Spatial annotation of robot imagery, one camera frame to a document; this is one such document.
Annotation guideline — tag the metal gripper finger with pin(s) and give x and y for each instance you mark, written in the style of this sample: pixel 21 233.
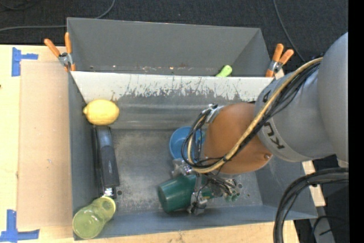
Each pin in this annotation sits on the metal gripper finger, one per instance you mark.
pixel 197 203
pixel 182 168

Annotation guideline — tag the dark green cup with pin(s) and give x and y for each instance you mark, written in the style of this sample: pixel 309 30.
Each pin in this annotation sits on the dark green cup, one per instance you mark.
pixel 176 193

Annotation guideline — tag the blue cup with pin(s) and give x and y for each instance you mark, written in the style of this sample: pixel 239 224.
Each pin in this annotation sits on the blue cup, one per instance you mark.
pixel 178 143

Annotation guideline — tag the grey metal bin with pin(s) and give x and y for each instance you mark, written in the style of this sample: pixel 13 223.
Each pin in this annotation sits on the grey metal bin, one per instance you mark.
pixel 148 162

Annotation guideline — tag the yellow lemon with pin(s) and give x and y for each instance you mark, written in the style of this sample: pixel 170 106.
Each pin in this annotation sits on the yellow lemon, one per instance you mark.
pixel 101 112

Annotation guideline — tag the brown cardboard board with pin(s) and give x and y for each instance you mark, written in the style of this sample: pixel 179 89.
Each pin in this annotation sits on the brown cardboard board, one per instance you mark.
pixel 42 150

